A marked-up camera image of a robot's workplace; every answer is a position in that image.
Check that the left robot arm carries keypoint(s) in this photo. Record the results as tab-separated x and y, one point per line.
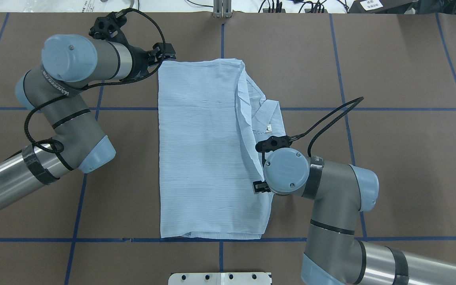
64	134

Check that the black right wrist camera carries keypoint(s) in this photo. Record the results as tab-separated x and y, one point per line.
273	144

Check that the aluminium frame post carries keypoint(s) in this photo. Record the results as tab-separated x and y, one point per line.
222	9

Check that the light blue shirt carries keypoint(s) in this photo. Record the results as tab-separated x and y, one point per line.
211	116

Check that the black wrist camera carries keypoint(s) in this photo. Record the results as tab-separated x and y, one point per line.
273	144
109	28

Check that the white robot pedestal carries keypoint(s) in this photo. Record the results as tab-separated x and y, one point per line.
221	278

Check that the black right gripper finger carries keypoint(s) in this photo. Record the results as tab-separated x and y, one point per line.
261	187

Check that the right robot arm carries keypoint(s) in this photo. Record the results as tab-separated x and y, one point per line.
340	192

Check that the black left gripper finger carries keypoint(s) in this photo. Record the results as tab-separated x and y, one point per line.
163	51

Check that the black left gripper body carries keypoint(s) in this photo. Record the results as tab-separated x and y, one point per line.
138	60

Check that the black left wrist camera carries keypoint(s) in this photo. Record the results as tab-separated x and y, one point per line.
109	28

